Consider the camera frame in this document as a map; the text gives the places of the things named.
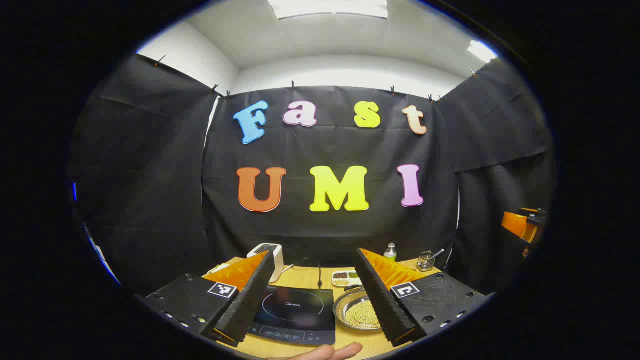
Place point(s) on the pile of soybeans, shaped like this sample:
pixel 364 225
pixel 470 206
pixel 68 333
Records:
pixel 362 315

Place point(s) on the metal spoon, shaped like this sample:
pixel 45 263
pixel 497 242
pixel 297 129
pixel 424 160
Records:
pixel 438 254

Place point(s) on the black induction cooktop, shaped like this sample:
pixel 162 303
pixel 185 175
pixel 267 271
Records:
pixel 300 310

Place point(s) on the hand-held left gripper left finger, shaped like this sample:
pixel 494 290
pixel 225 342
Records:
pixel 250 300

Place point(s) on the stainless steel pot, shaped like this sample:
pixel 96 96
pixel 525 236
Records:
pixel 347 310

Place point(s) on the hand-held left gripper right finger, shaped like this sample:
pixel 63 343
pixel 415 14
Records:
pixel 380 300

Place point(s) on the white divided bean plate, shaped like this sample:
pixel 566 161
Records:
pixel 345 276

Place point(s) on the black backdrop cloth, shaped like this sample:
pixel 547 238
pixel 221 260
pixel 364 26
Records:
pixel 150 175

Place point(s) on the white toaster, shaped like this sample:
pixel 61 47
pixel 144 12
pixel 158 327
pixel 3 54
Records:
pixel 260 247

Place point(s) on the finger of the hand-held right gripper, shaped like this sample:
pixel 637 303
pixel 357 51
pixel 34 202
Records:
pixel 517 226

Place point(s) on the green label drink bottle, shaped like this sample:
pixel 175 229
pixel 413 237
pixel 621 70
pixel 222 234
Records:
pixel 390 254

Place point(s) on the ceiling light panel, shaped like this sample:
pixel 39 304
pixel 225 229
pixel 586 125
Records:
pixel 481 51
pixel 327 7

